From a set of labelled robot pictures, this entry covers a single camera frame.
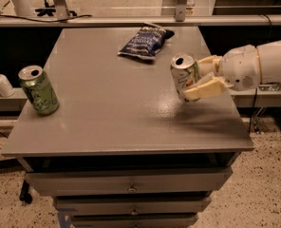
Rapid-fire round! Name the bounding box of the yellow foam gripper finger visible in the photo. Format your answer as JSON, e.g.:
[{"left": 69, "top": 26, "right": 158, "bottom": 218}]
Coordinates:
[
  {"left": 198, "top": 55, "right": 222, "bottom": 76},
  {"left": 183, "top": 77, "right": 226, "bottom": 100}
]

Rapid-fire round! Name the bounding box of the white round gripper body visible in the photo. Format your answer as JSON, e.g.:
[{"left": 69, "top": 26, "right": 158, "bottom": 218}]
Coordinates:
[{"left": 218, "top": 45, "right": 260, "bottom": 91}]

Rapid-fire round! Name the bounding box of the white green 7up can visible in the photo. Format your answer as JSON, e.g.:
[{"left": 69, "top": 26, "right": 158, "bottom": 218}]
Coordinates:
[{"left": 170, "top": 52, "right": 200, "bottom": 103}]

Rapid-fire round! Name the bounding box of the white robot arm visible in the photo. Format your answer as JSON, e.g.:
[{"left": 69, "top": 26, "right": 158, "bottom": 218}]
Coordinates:
[{"left": 183, "top": 40, "right": 281, "bottom": 101}]

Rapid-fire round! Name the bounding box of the green soda can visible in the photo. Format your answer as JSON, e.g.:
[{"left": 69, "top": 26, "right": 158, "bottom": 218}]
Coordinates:
[{"left": 18, "top": 66, "right": 59, "bottom": 115}]

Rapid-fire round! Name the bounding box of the blue chip bag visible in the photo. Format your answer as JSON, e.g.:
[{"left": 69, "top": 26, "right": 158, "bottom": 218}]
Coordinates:
[{"left": 118, "top": 24, "right": 175, "bottom": 60}]

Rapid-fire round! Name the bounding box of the grey drawer cabinet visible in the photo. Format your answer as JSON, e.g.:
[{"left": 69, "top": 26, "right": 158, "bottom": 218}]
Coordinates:
[{"left": 1, "top": 26, "right": 255, "bottom": 228}]

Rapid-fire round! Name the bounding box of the middle grey drawer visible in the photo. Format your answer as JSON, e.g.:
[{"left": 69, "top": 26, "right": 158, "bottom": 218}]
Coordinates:
[{"left": 54, "top": 195, "right": 211, "bottom": 216}]

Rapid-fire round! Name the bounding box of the grey drawer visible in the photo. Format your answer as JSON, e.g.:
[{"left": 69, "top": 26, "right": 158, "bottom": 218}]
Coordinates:
[
  {"left": 26, "top": 167, "right": 233, "bottom": 196},
  {"left": 72, "top": 213, "right": 198, "bottom": 228},
  {"left": 54, "top": 195, "right": 211, "bottom": 216}
]

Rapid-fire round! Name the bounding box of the bottom grey drawer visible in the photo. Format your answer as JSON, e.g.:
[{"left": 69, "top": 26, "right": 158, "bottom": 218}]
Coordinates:
[{"left": 72, "top": 213, "right": 198, "bottom": 228}]

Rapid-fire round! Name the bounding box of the top grey drawer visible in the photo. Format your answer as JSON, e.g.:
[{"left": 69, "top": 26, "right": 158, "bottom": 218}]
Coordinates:
[{"left": 26, "top": 167, "right": 233, "bottom": 196}]

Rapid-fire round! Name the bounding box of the white pump bottle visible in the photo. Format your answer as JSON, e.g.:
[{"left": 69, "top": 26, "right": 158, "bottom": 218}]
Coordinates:
[{"left": 0, "top": 74, "right": 14, "bottom": 97}]

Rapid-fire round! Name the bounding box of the black caster wheel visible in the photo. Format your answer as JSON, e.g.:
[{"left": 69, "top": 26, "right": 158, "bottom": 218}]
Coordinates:
[{"left": 19, "top": 180, "right": 33, "bottom": 204}]

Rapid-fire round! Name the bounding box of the black cable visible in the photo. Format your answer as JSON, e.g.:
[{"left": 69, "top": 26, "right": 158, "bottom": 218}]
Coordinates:
[{"left": 0, "top": 13, "right": 94, "bottom": 24}]

